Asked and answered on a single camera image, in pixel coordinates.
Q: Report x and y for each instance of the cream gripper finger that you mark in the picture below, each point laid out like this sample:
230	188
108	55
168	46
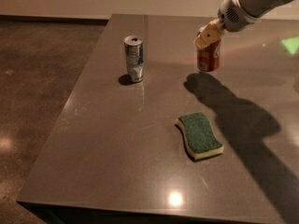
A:
211	33

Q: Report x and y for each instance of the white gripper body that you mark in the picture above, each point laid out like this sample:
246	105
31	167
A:
234	15

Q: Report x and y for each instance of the red coke can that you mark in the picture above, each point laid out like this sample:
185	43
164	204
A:
208	59

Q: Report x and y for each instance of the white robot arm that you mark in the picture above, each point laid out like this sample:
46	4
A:
257	8

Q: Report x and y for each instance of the silver blue energy drink can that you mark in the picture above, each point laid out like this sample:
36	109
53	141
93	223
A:
133	46

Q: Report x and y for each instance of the green yellow sponge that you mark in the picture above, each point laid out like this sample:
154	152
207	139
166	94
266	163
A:
198	136

